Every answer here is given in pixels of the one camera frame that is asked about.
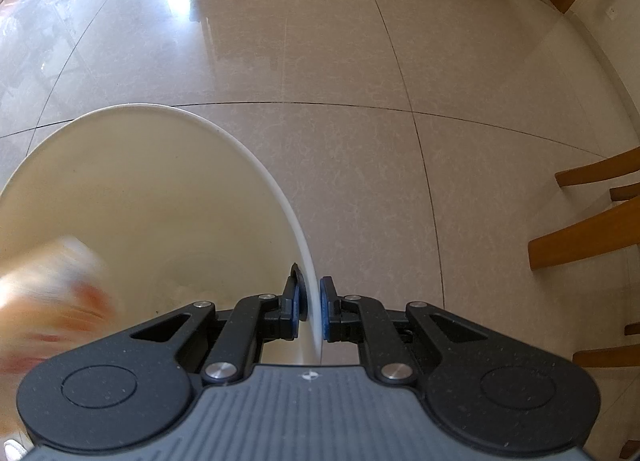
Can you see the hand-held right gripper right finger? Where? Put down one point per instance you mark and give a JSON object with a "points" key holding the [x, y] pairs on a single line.
{"points": [[326, 308]]}

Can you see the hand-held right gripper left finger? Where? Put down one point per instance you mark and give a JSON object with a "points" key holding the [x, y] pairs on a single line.
{"points": [[294, 308]]}

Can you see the large white plastic bucket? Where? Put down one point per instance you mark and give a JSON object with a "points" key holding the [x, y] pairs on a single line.
{"points": [[150, 191]]}

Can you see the orange snack packet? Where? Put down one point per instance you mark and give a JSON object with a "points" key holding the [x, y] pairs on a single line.
{"points": [[55, 291]]}

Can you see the wooden chair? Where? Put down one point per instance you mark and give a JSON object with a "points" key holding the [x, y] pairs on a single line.
{"points": [[600, 171], [585, 236]]}

